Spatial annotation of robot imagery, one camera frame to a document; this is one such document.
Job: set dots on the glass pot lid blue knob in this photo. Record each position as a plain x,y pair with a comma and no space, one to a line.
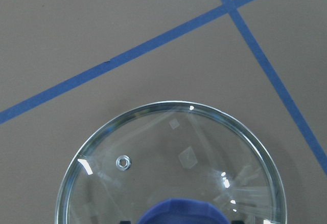
172,162

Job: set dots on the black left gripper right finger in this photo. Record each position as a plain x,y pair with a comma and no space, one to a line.
237,222

